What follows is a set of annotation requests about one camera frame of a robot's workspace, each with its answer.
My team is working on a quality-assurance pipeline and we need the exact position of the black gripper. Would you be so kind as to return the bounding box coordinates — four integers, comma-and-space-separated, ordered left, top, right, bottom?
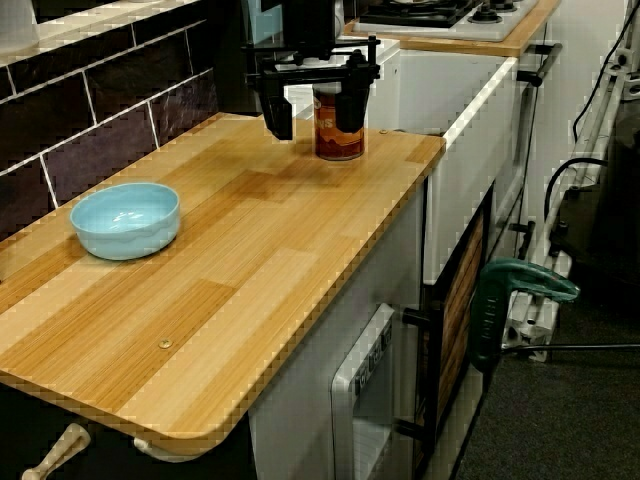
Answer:
241, 0, 382, 142

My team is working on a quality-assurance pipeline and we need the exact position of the orange beans can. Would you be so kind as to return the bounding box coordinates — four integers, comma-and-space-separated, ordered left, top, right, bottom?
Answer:
313, 83, 366, 162

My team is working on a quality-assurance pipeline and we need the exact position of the teal blue box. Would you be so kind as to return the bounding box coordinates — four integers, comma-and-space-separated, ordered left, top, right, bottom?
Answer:
243, 0, 286, 45

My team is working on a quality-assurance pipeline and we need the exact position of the dark grey upright panel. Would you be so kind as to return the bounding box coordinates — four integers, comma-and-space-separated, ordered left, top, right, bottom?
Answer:
199, 0, 261, 116

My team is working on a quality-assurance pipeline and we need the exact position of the white toy sink unit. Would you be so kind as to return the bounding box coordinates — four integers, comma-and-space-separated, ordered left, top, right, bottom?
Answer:
257, 35, 519, 286

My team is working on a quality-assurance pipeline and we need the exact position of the white toy stove top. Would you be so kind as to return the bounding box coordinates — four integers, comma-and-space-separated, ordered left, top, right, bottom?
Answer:
352, 0, 540, 42

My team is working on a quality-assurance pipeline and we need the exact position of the dark tiled backsplash panel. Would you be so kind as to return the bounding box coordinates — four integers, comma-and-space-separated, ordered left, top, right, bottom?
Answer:
0, 19, 219, 241

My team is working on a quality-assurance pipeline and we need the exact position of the light blue bowl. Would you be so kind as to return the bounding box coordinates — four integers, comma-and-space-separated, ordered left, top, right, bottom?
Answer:
69, 181, 181, 262

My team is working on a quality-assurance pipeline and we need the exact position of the wooden slat door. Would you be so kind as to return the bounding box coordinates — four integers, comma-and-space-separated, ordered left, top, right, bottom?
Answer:
436, 209, 487, 426

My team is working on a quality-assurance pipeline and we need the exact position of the green clamp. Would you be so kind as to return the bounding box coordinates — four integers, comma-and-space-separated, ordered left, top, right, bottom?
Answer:
469, 258, 581, 374

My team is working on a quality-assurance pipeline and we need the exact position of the white toy kitchen cabinet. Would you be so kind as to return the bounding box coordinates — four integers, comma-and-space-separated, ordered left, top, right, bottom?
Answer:
248, 184, 426, 480

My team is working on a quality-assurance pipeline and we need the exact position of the grey dispenser panel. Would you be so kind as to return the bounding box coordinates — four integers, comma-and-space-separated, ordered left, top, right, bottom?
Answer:
329, 302, 396, 480

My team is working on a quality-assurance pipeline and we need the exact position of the plain white plastic jar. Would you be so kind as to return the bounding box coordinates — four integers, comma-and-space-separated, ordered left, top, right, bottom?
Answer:
0, 0, 40, 51

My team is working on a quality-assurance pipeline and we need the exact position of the black straight rod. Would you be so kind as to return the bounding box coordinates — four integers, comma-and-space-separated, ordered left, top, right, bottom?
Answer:
499, 342, 640, 357

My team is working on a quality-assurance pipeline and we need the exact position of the cream wooden hook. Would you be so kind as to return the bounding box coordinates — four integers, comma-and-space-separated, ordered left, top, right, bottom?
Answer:
21, 422, 92, 480
132, 435, 224, 462

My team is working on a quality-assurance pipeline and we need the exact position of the black oven handle bar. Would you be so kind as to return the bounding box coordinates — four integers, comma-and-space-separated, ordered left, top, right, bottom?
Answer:
516, 43, 562, 87

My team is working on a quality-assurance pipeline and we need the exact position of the short black handle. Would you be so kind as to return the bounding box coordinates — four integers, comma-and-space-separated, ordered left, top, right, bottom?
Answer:
508, 219, 536, 261

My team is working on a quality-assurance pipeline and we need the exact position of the looped black cable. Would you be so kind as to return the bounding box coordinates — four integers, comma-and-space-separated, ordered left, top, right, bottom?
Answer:
543, 157, 609, 221

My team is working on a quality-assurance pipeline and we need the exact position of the white metal frame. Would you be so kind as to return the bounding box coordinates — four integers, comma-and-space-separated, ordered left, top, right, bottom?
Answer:
501, 39, 639, 362

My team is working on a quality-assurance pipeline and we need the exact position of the black door handle bar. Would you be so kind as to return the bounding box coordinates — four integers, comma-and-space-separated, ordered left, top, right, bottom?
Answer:
396, 307, 444, 444

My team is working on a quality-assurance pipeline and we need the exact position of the thin black cable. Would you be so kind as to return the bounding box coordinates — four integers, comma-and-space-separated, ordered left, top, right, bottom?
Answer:
572, 0, 632, 146

